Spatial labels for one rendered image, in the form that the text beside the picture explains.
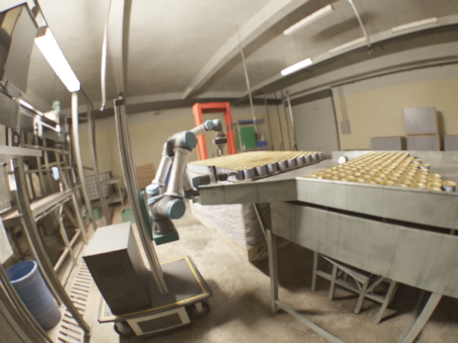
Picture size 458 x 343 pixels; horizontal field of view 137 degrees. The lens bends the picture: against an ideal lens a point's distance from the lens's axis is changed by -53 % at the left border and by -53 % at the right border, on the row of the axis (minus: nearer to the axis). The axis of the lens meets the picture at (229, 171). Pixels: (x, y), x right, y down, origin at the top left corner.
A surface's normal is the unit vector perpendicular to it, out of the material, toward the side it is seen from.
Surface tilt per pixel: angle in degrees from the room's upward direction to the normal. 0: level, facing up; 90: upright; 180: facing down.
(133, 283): 90
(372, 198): 90
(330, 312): 0
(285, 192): 90
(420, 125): 92
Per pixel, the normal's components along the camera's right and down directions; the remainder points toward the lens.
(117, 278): 0.43, 0.06
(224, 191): -0.28, 0.17
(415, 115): -0.86, 0.19
